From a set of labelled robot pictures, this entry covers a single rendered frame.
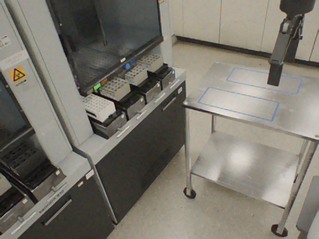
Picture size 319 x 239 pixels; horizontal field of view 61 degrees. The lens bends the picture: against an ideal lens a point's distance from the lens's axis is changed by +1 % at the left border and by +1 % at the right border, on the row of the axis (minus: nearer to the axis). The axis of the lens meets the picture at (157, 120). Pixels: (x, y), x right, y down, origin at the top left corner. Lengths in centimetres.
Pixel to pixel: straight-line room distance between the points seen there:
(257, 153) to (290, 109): 58
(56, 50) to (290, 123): 98
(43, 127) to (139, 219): 99
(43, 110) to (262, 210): 144
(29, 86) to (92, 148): 41
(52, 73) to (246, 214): 142
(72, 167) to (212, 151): 94
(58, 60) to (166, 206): 121
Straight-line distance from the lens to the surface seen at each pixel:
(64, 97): 117
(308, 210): 114
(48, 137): 120
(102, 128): 129
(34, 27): 105
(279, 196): 167
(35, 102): 111
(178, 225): 183
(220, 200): 192
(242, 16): 331
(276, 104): 134
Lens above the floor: 162
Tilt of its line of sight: 41 degrees down
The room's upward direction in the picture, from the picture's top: 8 degrees counter-clockwise
